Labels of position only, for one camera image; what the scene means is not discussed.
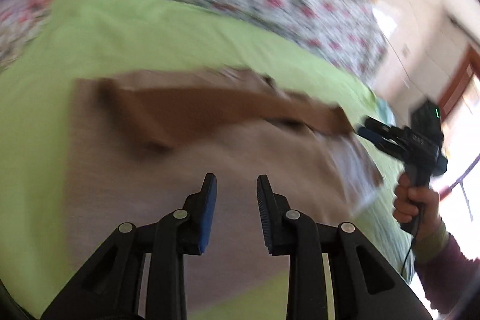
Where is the beige knitted sweater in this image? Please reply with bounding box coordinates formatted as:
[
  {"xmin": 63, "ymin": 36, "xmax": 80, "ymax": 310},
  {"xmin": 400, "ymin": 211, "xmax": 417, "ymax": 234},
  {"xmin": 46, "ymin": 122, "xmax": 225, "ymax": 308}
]
[{"xmin": 64, "ymin": 69, "xmax": 383, "ymax": 319}]

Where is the purple sleeve forearm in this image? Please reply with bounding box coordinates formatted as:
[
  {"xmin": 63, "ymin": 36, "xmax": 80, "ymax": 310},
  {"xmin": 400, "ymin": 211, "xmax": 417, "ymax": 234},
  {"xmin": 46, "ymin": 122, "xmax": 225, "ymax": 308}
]
[{"xmin": 412, "ymin": 220, "xmax": 479, "ymax": 315}]

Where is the person right hand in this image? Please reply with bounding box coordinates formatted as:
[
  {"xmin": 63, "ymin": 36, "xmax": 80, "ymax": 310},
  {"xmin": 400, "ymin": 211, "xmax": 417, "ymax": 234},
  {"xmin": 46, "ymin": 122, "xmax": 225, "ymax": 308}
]
[{"xmin": 393, "ymin": 172, "xmax": 442, "ymax": 242}]

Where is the pastel floral pillow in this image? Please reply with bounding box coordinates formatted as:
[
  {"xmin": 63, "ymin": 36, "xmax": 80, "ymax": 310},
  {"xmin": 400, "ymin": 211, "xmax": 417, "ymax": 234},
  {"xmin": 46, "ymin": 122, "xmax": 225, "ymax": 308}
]
[{"xmin": 1, "ymin": 0, "xmax": 54, "ymax": 71}]

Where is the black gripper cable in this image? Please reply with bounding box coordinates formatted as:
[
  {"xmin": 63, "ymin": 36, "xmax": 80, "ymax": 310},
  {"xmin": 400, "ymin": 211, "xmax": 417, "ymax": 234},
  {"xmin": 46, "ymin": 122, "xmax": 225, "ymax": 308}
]
[{"xmin": 400, "ymin": 234, "xmax": 418, "ymax": 278}]

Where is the green bed sheet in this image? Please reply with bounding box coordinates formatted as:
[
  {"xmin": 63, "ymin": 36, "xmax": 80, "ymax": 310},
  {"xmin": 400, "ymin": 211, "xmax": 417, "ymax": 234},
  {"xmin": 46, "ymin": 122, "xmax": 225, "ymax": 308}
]
[{"xmin": 1, "ymin": 0, "xmax": 413, "ymax": 318}]

